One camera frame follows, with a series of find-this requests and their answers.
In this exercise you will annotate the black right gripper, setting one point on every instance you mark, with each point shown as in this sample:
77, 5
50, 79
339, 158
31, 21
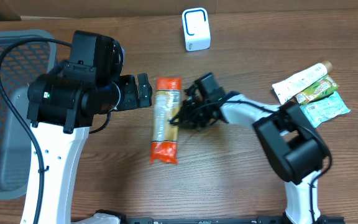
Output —
190, 121

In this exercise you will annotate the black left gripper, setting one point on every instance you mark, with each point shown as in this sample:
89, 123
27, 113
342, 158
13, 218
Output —
127, 84

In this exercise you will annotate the orange pasta package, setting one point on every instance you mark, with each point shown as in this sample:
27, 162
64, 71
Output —
164, 142

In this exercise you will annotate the white tube gold cap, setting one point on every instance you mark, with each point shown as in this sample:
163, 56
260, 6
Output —
291, 86

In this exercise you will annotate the green snack packet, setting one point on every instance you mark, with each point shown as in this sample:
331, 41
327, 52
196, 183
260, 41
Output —
322, 88

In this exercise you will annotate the teal wet wipes packet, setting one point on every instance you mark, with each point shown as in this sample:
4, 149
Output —
323, 110

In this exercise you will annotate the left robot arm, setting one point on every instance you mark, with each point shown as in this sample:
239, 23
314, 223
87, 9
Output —
62, 105

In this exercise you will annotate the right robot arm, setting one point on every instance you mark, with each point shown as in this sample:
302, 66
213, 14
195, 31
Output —
294, 149

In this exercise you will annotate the white barcode scanner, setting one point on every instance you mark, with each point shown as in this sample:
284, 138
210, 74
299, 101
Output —
196, 29

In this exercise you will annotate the grey plastic mesh basket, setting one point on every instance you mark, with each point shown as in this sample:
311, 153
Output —
20, 67

